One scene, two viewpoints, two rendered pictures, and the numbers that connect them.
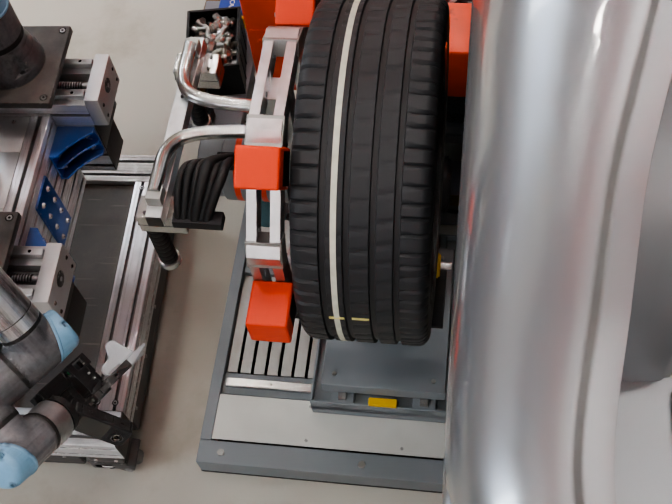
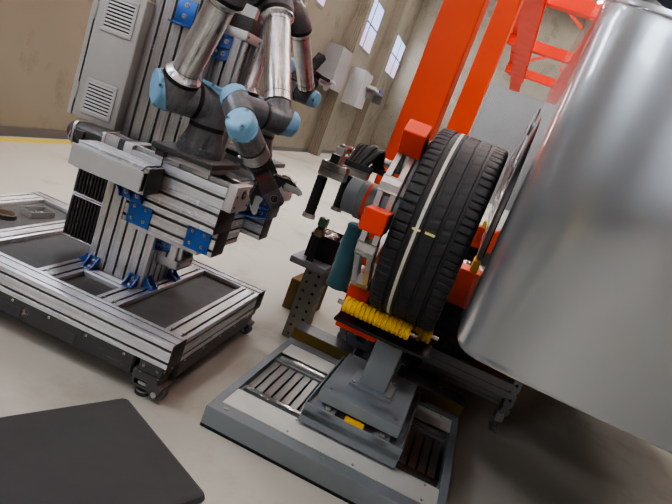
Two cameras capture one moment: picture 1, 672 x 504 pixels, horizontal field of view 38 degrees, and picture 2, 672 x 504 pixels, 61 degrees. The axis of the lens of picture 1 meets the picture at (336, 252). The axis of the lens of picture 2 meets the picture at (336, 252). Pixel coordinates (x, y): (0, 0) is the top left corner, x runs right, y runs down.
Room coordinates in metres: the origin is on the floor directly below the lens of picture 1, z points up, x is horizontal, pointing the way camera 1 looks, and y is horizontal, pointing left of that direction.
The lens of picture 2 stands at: (-0.87, 0.30, 1.11)
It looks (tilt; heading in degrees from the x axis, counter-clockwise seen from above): 13 degrees down; 357
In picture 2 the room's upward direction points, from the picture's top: 21 degrees clockwise
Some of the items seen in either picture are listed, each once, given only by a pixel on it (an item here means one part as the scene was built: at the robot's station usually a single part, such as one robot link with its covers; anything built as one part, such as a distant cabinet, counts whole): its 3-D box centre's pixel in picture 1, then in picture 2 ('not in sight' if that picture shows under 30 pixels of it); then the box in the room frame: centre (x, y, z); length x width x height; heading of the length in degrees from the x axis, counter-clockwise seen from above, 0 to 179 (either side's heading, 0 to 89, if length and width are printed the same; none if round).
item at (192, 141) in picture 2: not in sight; (203, 138); (1.04, 0.74, 0.87); 0.15 x 0.15 x 0.10
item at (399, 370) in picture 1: (388, 296); (382, 363); (1.06, -0.11, 0.32); 0.40 x 0.30 x 0.28; 165
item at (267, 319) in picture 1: (271, 311); (375, 220); (0.80, 0.13, 0.85); 0.09 x 0.08 x 0.07; 165
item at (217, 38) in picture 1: (216, 50); (325, 243); (1.75, 0.22, 0.51); 0.20 x 0.14 x 0.13; 174
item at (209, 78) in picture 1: (198, 70); (358, 170); (1.32, 0.21, 0.93); 0.09 x 0.05 x 0.05; 75
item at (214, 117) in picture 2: not in sight; (211, 104); (1.04, 0.75, 0.98); 0.13 x 0.12 x 0.14; 128
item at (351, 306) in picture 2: not in sight; (377, 317); (0.96, -0.01, 0.51); 0.29 x 0.06 x 0.06; 75
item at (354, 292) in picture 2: not in sight; (365, 309); (1.09, 0.02, 0.48); 0.16 x 0.12 x 0.17; 75
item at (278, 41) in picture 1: (292, 167); (392, 212); (1.10, 0.06, 0.85); 0.54 x 0.07 x 0.54; 165
